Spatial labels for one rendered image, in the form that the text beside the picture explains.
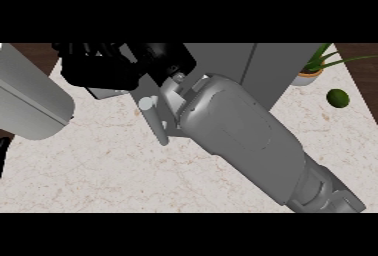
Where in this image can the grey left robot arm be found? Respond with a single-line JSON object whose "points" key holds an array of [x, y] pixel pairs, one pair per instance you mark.
{"points": [[26, 100]]}

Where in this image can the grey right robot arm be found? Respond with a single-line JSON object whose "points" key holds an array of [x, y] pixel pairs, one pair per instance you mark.
{"points": [[236, 126]]}

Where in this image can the green avocado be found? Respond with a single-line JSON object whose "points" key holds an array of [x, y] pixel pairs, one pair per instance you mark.
{"points": [[338, 98]]}

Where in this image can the black curved object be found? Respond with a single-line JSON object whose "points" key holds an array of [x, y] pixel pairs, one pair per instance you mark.
{"points": [[3, 153]]}

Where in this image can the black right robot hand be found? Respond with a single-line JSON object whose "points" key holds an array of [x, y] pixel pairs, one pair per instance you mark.
{"points": [[100, 71]]}

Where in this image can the potted green plant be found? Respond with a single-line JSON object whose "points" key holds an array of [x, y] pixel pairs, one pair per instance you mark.
{"points": [[307, 75]]}

